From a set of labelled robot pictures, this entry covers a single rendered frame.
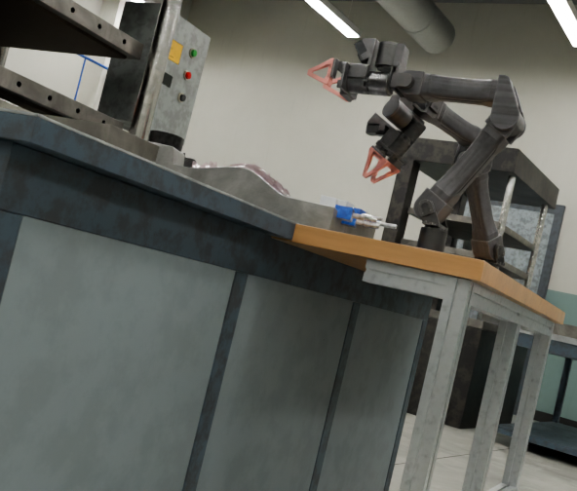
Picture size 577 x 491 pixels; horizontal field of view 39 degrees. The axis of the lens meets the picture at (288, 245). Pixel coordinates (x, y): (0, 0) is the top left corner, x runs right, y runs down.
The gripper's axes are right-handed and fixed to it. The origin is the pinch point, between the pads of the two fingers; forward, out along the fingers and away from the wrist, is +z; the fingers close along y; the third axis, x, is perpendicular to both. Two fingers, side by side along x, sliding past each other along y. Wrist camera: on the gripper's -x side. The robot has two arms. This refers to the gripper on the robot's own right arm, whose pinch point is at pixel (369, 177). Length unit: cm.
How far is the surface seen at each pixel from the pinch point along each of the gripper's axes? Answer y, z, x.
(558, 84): -654, -169, -205
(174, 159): 55, 23, -14
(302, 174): -678, 87, -381
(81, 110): 28, 39, -69
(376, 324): -22.1, 31.4, 22.2
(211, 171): 53, 19, -5
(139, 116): 9, 32, -67
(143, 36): -2, 15, -95
